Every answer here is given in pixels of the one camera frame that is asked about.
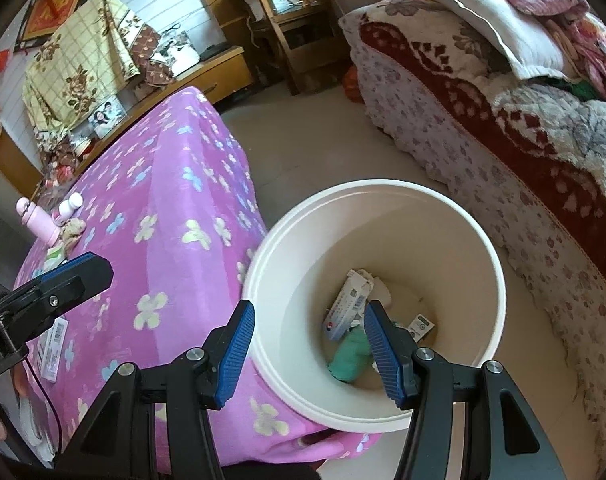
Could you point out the white plastic bucket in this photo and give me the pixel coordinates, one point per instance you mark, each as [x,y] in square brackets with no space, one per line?
[433,240]

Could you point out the black flat device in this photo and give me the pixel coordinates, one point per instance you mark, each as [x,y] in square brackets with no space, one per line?
[214,51]

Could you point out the red wall hanging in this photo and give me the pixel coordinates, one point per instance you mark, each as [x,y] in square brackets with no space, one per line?
[58,5]

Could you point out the pink insulated bottle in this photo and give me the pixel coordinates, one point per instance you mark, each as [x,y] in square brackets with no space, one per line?
[40,225]

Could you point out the wooden chair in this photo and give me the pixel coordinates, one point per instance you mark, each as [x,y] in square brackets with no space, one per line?
[293,45]

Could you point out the cream floral hanging blanket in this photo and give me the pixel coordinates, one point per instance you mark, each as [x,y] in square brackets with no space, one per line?
[73,55]

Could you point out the red plastic bag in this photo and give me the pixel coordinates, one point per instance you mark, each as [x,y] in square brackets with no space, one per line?
[355,87]

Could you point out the white blue medicine box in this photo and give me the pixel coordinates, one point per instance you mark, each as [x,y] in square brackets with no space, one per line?
[348,305]

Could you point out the white pillow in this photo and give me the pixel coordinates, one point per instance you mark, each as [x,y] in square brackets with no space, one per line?
[503,25]

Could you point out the white crumpled paper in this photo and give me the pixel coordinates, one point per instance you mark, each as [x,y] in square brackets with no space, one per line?
[380,292]

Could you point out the pink floral blanket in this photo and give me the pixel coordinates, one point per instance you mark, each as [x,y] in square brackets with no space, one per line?
[173,260]

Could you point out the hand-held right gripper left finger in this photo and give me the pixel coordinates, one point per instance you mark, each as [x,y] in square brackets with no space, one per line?
[235,355]

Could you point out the white bottle with pink label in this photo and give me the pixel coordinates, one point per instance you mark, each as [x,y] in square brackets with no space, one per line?
[69,205]

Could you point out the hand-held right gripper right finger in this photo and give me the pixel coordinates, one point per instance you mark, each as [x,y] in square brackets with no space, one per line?
[383,355]

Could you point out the purple floral bed sheet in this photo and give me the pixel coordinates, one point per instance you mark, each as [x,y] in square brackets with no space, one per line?
[433,145]

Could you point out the pile of gift packages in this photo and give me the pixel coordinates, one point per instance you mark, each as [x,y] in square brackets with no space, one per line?
[63,160]

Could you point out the small green white box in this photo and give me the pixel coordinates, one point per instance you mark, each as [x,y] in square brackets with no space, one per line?
[418,325]

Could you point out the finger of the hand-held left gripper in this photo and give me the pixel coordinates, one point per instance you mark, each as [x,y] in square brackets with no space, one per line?
[68,265]
[73,290]

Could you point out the wooden sideboard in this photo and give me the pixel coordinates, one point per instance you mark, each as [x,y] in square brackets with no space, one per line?
[223,72]

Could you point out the white printed bag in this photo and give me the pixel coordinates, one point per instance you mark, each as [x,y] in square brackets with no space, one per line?
[175,50]

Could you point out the red white patterned blanket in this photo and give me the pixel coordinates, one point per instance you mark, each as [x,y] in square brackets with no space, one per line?
[483,105]

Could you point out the framed photo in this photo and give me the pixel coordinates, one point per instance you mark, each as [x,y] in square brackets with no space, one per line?
[105,116]

